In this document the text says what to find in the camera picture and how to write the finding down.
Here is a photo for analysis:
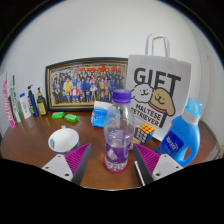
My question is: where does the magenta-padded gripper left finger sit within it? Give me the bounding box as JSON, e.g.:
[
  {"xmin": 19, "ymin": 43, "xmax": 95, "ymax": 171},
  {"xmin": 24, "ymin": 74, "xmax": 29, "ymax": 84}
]
[{"xmin": 41, "ymin": 143, "xmax": 93, "ymax": 186}]

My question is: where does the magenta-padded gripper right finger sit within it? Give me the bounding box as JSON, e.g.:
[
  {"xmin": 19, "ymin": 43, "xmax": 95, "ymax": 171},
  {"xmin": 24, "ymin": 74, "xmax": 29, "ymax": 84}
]
[{"xmin": 132, "ymin": 143, "xmax": 184, "ymax": 186}]

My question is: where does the clear purple-capped water bottle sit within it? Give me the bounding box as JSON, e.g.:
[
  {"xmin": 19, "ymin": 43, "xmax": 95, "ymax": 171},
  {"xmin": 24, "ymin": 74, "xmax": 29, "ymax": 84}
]
[{"xmin": 103, "ymin": 88, "xmax": 136, "ymax": 173}]

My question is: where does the blue patterned paper cup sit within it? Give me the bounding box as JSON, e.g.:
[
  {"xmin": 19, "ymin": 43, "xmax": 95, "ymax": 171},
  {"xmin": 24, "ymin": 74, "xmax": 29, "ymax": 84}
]
[{"xmin": 47, "ymin": 127, "xmax": 81, "ymax": 156}]

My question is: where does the blue detergent bottle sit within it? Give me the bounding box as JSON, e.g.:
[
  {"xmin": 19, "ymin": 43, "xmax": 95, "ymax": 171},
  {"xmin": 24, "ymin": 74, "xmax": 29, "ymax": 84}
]
[{"xmin": 156, "ymin": 97, "xmax": 204, "ymax": 168}]

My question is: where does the colourful puzzle cube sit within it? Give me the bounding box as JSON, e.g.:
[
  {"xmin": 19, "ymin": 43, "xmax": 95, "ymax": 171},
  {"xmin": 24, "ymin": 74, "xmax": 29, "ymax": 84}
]
[{"xmin": 134, "ymin": 123, "xmax": 156, "ymax": 144}]

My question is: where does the blue tissue pack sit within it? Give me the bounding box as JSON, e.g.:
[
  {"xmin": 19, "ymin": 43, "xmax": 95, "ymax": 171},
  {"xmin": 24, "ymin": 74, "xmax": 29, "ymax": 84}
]
[{"xmin": 91, "ymin": 100, "xmax": 114, "ymax": 129}]

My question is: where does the amber pump bottle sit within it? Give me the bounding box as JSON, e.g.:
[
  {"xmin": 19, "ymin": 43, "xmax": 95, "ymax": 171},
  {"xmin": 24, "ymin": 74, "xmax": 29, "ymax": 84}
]
[{"xmin": 36, "ymin": 87, "xmax": 49, "ymax": 117}]

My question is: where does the framed group picture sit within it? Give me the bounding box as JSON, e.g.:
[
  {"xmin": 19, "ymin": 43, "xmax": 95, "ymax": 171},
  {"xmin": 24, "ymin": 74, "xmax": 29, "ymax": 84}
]
[{"xmin": 45, "ymin": 56, "xmax": 129, "ymax": 112}]

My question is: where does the white printed paper bag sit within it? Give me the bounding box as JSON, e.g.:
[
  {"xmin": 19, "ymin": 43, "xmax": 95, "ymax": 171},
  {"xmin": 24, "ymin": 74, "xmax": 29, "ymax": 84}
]
[{"xmin": 125, "ymin": 32, "xmax": 192, "ymax": 142}]

